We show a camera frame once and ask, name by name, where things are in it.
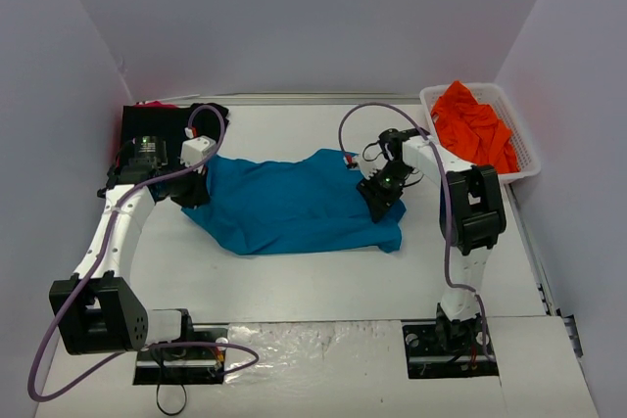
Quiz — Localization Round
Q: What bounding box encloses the blue t shirt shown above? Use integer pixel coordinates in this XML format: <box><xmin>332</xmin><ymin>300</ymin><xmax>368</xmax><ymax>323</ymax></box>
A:
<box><xmin>184</xmin><ymin>149</ymin><xmax>406</xmax><ymax>255</ymax></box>

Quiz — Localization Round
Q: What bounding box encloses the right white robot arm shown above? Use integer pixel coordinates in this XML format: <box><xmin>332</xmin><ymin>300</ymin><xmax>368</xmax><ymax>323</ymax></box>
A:
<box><xmin>347</xmin><ymin>128</ymin><xmax>506</xmax><ymax>352</ymax></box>

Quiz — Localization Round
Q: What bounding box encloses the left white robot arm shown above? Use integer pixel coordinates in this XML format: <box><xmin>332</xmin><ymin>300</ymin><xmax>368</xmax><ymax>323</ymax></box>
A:
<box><xmin>49</xmin><ymin>135</ymin><xmax>217</xmax><ymax>357</ymax></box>

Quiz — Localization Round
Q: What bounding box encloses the folded black t shirt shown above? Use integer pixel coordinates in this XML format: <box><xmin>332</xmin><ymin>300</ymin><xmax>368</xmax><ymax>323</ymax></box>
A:
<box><xmin>117</xmin><ymin>103</ymin><xmax>229</xmax><ymax>170</ymax></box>

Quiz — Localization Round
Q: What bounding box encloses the folded pink t shirt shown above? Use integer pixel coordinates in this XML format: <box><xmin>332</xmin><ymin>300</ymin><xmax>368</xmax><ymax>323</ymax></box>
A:
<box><xmin>133</xmin><ymin>101</ymin><xmax>178</xmax><ymax>109</ymax></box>

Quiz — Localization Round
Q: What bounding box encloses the orange t shirt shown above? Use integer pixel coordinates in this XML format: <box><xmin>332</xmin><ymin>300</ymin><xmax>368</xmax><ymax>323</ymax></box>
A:
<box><xmin>430</xmin><ymin>80</ymin><xmax>519</xmax><ymax>174</ymax></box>

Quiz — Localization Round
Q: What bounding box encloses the white plastic basket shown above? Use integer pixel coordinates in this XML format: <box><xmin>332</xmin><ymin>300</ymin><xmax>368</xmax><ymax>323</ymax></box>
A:
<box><xmin>420</xmin><ymin>82</ymin><xmax>541</xmax><ymax>184</ymax></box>

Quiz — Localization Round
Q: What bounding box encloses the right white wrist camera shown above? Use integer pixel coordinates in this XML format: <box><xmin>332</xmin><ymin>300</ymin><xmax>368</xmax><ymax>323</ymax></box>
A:
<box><xmin>344</xmin><ymin>154</ymin><xmax>382</xmax><ymax>180</ymax></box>

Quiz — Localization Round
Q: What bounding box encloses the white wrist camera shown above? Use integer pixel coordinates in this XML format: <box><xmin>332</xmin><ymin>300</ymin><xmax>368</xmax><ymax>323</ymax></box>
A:
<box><xmin>344</xmin><ymin>154</ymin><xmax>382</xmax><ymax>180</ymax></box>
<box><xmin>179</xmin><ymin>136</ymin><xmax>217</xmax><ymax>167</ymax></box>

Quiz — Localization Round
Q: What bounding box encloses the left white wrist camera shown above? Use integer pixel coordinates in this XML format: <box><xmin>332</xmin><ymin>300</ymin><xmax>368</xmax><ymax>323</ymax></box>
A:
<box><xmin>179</xmin><ymin>136</ymin><xmax>217</xmax><ymax>167</ymax></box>

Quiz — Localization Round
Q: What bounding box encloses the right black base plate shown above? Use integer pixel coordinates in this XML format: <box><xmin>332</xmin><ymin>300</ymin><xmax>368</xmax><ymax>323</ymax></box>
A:
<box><xmin>402</xmin><ymin>321</ymin><xmax>499</xmax><ymax>380</ymax></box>

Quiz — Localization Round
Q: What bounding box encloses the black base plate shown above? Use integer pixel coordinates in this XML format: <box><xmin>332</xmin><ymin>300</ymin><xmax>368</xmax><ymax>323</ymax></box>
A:
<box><xmin>402</xmin><ymin>321</ymin><xmax>499</xmax><ymax>380</ymax></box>
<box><xmin>132</xmin><ymin>347</ymin><xmax>225</xmax><ymax>386</ymax></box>

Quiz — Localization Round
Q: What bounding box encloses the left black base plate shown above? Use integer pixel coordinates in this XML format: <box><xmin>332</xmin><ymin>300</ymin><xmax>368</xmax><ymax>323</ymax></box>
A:
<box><xmin>132</xmin><ymin>347</ymin><xmax>225</xmax><ymax>386</ymax></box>

